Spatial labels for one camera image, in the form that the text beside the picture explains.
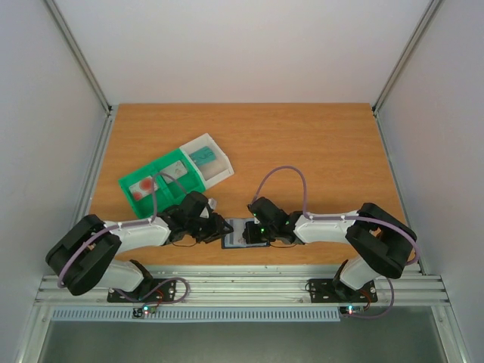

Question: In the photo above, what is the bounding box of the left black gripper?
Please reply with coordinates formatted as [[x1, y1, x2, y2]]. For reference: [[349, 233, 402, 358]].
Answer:
[[187, 213, 234, 244]]

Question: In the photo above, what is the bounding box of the blue card holder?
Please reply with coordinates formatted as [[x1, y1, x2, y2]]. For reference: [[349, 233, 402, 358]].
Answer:
[[221, 218, 270, 250]]

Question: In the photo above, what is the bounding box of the white floral credit card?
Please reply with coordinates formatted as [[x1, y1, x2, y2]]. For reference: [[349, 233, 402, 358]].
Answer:
[[223, 219, 251, 249]]

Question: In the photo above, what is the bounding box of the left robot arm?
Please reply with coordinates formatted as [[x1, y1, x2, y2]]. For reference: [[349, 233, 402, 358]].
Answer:
[[45, 191, 234, 302]]

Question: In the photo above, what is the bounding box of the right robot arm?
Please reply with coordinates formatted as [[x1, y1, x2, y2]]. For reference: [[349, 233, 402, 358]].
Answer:
[[243, 197, 420, 302]]

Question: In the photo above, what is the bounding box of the grey floral card stack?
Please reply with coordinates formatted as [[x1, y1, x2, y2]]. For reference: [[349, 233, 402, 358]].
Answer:
[[161, 160, 188, 184]]

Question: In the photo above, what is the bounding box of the teal VIP card stack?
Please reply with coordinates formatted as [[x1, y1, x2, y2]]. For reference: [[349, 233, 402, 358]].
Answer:
[[189, 146, 216, 166]]

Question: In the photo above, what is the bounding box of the red dotted card stack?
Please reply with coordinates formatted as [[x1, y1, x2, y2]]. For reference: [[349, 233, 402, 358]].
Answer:
[[129, 176, 158, 202]]

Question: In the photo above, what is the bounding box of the white plastic bin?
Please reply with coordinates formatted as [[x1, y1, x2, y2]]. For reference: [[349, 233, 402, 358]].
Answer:
[[180, 133, 234, 189]]

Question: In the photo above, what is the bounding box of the green plastic bin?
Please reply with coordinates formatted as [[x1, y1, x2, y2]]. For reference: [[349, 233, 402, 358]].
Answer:
[[118, 149, 206, 219]]

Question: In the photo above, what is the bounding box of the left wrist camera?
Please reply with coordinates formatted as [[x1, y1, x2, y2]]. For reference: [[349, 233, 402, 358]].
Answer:
[[208, 198, 217, 210]]

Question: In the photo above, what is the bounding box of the aluminium frame rail front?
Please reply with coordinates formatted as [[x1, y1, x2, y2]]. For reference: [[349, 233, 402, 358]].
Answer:
[[36, 264, 451, 307]]

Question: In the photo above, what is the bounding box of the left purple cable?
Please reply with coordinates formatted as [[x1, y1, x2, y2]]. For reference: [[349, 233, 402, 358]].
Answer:
[[56, 172, 190, 290]]

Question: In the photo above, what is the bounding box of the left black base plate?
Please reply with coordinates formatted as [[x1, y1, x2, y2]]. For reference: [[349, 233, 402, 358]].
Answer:
[[107, 278, 177, 303]]

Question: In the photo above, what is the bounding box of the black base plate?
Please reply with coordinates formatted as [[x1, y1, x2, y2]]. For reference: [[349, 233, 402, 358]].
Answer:
[[107, 278, 177, 303], [305, 278, 378, 303]]

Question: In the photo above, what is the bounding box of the grey slotted cable duct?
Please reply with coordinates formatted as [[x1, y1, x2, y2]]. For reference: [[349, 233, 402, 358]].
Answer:
[[51, 306, 340, 323]]

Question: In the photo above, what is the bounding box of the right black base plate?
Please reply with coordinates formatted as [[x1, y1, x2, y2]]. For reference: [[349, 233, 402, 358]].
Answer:
[[305, 278, 378, 303]]

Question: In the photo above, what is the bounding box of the left frame post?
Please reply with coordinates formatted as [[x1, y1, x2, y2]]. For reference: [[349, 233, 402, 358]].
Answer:
[[42, 0, 112, 115]]

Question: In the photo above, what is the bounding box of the frame post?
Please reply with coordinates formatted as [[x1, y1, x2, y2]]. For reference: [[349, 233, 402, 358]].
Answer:
[[42, 0, 112, 115], [371, 0, 444, 118]]

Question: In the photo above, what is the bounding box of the right frame post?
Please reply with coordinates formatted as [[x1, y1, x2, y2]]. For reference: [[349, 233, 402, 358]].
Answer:
[[371, 0, 444, 118]]

